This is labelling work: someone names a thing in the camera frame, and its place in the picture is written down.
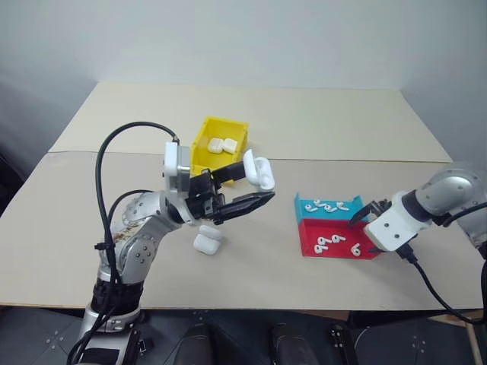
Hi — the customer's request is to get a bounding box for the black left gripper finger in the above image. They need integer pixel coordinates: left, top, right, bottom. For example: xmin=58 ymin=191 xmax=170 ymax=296
xmin=211 ymin=162 xmax=251 ymax=188
xmin=219 ymin=191 xmax=276 ymax=224

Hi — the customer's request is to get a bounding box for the blue plastic tray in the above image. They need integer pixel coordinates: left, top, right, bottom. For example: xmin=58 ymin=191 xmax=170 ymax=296
xmin=292 ymin=192 xmax=364 ymax=222

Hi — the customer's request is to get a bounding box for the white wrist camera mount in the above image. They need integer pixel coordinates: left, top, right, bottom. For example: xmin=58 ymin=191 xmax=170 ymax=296
xmin=163 ymin=141 xmax=191 ymax=201
xmin=363 ymin=190 xmax=422 ymax=253

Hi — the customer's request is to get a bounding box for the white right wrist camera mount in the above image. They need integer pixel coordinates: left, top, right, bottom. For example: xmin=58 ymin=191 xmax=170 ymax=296
xmin=363 ymin=190 xmax=422 ymax=253

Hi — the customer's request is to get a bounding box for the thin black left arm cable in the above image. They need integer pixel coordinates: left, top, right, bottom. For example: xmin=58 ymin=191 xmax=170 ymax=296
xmin=103 ymin=189 xmax=163 ymax=244

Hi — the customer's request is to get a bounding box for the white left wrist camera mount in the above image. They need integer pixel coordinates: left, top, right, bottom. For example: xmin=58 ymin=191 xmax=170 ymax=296
xmin=163 ymin=141 xmax=191 ymax=201

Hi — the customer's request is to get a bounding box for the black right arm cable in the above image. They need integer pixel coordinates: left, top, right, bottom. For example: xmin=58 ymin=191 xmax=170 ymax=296
xmin=395 ymin=245 xmax=487 ymax=325

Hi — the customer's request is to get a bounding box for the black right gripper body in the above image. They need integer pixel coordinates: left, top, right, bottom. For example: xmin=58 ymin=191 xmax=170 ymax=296
xmin=369 ymin=198 xmax=393 ymax=214

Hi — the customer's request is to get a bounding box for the red plastic tray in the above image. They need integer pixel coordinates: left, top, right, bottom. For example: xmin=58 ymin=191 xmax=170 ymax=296
xmin=296 ymin=217 xmax=382 ymax=262

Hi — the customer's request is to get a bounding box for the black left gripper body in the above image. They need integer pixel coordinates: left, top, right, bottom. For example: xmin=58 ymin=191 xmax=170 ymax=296
xmin=186 ymin=170 xmax=226 ymax=226

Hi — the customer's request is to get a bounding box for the yellow plastic bin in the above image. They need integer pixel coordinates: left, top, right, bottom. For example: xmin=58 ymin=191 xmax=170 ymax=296
xmin=189 ymin=116 xmax=250 ymax=188

